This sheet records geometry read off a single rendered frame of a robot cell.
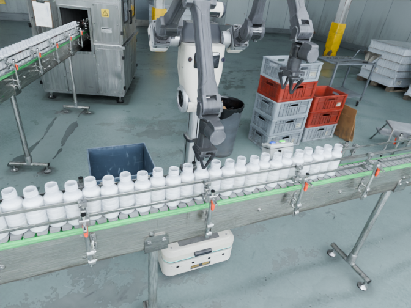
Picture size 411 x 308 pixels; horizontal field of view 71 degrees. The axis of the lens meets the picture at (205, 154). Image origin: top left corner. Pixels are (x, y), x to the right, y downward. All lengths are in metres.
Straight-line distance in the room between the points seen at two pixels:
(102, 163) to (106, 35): 3.09
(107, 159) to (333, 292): 1.77
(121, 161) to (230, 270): 1.13
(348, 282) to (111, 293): 1.67
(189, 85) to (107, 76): 3.22
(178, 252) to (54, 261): 0.97
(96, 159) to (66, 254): 0.67
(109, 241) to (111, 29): 3.73
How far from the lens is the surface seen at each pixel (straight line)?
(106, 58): 4.67
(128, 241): 1.19
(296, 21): 1.31
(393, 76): 8.16
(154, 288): 1.53
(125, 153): 1.71
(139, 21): 13.15
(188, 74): 1.58
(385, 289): 2.64
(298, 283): 2.35
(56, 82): 5.00
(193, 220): 1.22
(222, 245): 2.10
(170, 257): 1.98
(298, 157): 1.36
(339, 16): 11.20
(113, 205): 1.09
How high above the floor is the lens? 1.77
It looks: 30 degrees down
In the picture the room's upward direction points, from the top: 6 degrees clockwise
